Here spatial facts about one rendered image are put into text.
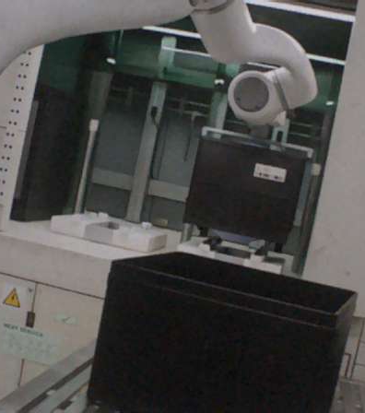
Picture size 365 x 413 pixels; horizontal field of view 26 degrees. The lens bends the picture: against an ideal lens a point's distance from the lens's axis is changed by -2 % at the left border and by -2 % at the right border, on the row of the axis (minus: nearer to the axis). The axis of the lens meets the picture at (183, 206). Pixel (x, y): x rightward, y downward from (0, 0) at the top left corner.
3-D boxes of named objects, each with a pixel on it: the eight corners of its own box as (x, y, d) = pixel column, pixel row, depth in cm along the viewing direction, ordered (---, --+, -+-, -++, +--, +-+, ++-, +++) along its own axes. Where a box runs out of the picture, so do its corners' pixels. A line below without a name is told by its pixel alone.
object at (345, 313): (157, 359, 122) (179, 250, 121) (333, 406, 114) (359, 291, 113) (81, 395, 96) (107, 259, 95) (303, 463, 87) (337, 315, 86)
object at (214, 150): (170, 240, 161) (202, 85, 160) (186, 235, 181) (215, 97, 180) (289, 266, 157) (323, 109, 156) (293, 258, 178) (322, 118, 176)
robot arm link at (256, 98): (275, 73, 149) (229, 89, 151) (271, 62, 136) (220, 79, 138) (290, 114, 149) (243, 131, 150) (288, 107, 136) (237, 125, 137)
